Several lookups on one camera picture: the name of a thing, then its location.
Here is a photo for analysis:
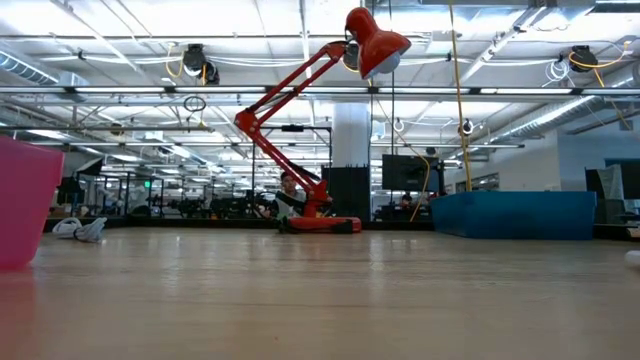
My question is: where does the black ceiling cable reel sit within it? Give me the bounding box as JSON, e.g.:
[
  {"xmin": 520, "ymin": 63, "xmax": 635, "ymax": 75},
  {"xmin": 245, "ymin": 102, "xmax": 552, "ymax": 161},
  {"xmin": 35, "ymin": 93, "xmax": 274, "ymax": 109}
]
[
  {"xmin": 568, "ymin": 44, "xmax": 594, "ymax": 74},
  {"xmin": 181, "ymin": 43, "xmax": 221, "ymax": 86}
]

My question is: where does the pink plastic bin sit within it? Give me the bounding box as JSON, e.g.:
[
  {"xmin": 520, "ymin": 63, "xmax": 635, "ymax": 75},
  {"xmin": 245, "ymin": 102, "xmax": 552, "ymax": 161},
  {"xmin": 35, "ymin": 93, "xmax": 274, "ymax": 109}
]
[{"xmin": 0, "ymin": 135, "xmax": 66, "ymax": 272}]

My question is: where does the white building column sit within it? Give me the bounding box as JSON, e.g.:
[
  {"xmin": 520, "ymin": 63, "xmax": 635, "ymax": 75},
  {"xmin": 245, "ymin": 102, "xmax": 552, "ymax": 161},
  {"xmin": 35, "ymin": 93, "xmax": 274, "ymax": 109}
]
[{"xmin": 331, "ymin": 102, "xmax": 372, "ymax": 169}]

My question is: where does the black wall screen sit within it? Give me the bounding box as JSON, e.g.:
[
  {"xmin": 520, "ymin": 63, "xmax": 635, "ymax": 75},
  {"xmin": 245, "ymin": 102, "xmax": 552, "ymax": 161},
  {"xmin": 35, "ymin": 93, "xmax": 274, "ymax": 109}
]
[{"xmin": 381, "ymin": 153, "xmax": 441, "ymax": 193}]

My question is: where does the black aluminium table frame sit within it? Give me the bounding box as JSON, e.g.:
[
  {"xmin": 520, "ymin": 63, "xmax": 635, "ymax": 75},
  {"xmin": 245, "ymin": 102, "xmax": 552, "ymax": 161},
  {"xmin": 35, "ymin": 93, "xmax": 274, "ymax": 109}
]
[{"xmin": 43, "ymin": 214, "xmax": 640, "ymax": 242}]

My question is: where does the red desk lamp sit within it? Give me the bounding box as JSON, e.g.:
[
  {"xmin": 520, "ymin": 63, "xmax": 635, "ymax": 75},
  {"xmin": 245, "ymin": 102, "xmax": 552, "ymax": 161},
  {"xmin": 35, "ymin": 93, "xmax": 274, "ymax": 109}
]
[{"xmin": 233, "ymin": 6, "xmax": 413, "ymax": 235}]

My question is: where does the person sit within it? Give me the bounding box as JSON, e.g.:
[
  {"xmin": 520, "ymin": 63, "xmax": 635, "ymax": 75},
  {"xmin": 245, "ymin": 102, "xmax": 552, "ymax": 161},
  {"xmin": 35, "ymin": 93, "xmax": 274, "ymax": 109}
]
[{"xmin": 259, "ymin": 171, "xmax": 310, "ymax": 221}]

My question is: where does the yellow hanging cable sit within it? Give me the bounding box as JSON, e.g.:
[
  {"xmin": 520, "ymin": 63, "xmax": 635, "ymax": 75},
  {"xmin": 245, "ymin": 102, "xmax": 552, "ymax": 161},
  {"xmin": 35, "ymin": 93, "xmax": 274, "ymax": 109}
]
[{"xmin": 447, "ymin": 0, "xmax": 474, "ymax": 193}]

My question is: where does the blue plastic bin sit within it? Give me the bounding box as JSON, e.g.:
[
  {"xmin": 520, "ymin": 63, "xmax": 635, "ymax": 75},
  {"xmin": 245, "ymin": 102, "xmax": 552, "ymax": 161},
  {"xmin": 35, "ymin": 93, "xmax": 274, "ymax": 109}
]
[{"xmin": 430, "ymin": 190, "xmax": 598, "ymax": 242}]

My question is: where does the black background rig frame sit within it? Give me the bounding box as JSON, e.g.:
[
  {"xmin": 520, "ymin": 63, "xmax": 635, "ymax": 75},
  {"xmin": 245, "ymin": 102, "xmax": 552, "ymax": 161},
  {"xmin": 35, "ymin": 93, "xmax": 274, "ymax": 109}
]
[{"xmin": 251, "ymin": 123, "xmax": 334, "ymax": 221}]

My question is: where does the beige cable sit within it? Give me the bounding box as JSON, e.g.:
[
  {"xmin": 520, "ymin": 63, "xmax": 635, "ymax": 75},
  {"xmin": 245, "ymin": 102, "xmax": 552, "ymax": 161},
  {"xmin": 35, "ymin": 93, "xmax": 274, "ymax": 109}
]
[{"xmin": 51, "ymin": 216, "xmax": 108, "ymax": 245}]

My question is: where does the black cabinet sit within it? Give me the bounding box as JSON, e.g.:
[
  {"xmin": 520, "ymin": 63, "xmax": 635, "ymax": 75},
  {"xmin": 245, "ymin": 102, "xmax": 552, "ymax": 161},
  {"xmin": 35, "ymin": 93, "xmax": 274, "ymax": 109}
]
[{"xmin": 320, "ymin": 165, "xmax": 373, "ymax": 222}]

